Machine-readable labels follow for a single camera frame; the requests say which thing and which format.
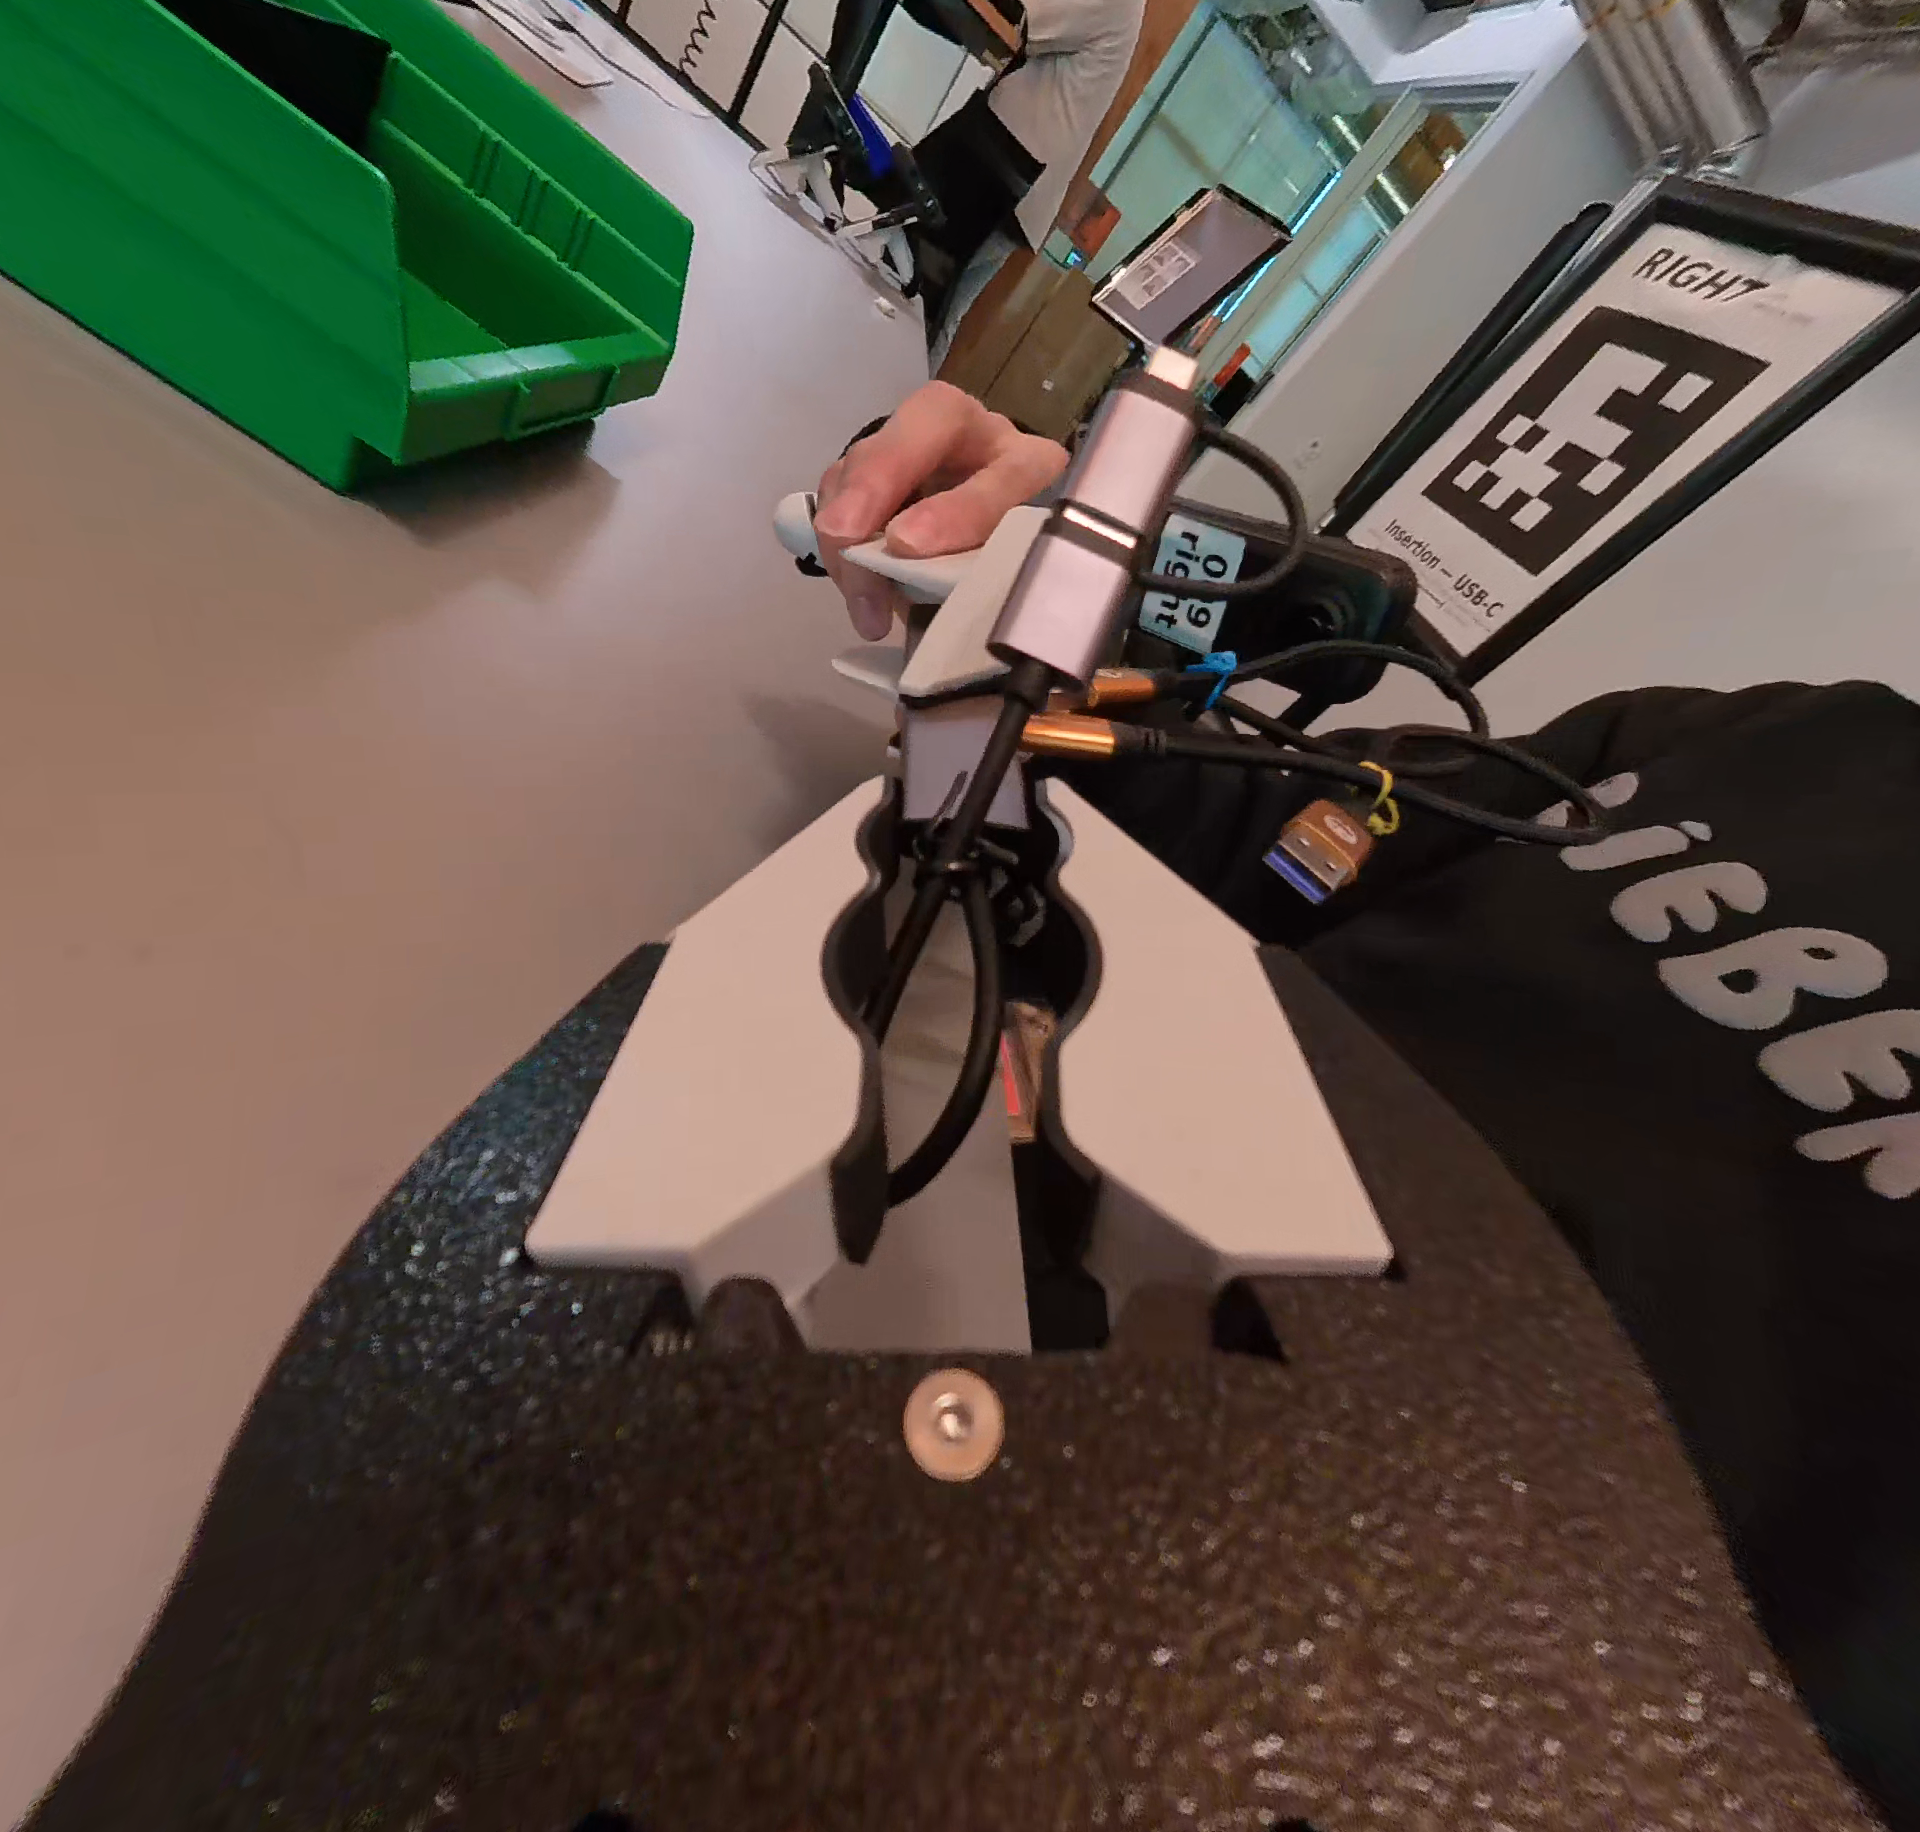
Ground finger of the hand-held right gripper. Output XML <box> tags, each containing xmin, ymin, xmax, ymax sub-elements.
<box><xmin>899</xmin><ymin>510</ymin><xmax>1059</xmax><ymax>705</ymax></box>

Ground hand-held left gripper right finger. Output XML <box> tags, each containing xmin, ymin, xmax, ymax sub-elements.
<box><xmin>1048</xmin><ymin>787</ymin><xmax>1393</xmax><ymax>1320</ymax></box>

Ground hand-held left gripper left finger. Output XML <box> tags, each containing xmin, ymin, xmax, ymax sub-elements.
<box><xmin>526</xmin><ymin>776</ymin><xmax>909</xmax><ymax>1307</ymax></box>

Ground gold plug cable yellow tie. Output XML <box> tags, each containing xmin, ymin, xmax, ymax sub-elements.
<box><xmin>1021</xmin><ymin>712</ymin><xmax>1613</xmax><ymax>905</ymax></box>

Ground black hub cable grey plug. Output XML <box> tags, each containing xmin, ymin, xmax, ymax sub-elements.
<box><xmin>832</xmin><ymin>346</ymin><xmax>1307</xmax><ymax>1264</ymax></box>

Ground gold plug cable blue tie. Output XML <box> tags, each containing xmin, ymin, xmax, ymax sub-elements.
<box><xmin>1082</xmin><ymin>638</ymin><xmax>1502</xmax><ymax>738</ymax></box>

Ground green plastic bin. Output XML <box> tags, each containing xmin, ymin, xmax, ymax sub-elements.
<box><xmin>0</xmin><ymin>0</ymin><xmax>697</xmax><ymax>495</ymax></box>

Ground person's right hand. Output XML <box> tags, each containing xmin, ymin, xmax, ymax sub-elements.
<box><xmin>817</xmin><ymin>380</ymin><xmax>1070</xmax><ymax>641</ymax></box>

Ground cardboard box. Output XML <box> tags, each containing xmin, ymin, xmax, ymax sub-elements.
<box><xmin>932</xmin><ymin>248</ymin><xmax>1133</xmax><ymax>439</ymax></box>

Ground grey hanging card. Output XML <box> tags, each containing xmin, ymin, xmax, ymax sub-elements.
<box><xmin>1094</xmin><ymin>185</ymin><xmax>1294</xmax><ymax>356</ymax></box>

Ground silver ventilation ducts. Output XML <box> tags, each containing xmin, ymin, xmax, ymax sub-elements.
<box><xmin>1521</xmin><ymin>0</ymin><xmax>1773</xmax><ymax>169</ymax></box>

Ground black bin divider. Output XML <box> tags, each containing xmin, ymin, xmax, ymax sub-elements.
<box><xmin>91</xmin><ymin>0</ymin><xmax>394</xmax><ymax>157</ymax></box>

